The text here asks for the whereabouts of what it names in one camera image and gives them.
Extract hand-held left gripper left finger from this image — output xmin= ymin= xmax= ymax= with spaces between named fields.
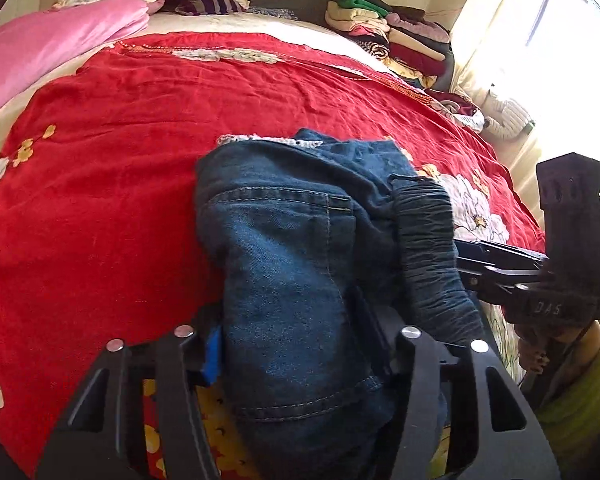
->
xmin=35 ymin=316 xmax=226 ymax=480

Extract red floral bedspread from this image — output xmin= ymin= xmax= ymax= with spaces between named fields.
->
xmin=0 ymin=12 xmax=547 ymax=480

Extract person's right hand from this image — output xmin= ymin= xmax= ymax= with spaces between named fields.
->
xmin=515 ymin=325 xmax=550 ymax=378

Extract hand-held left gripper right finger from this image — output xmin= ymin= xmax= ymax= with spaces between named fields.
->
xmin=350 ymin=287 xmax=561 ymax=480

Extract pink pillow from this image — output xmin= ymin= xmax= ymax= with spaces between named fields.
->
xmin=0 ymin=0 xmax=152 ymax=126

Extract cream curtain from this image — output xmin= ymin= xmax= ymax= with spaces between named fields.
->
xmin=425 ymin=0 xmax=600 ymax=241

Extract stack of folded clothes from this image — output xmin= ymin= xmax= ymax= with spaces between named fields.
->
xmin=325 ymin=0 xmax=486 ymax=133

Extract blue denim pants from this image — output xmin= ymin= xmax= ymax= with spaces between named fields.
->
xmin=194 ymin=127 xmax=487 ymax=480

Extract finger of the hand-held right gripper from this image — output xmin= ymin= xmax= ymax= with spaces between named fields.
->
xmin=454 ymin=239 xmax=551 ymax=272
xmin=455 ymin=259 xmax=531 ymax=307

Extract person's right forearm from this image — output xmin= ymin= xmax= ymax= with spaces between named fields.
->
xmin=535 ymin=320 xmax=600 ymax=467

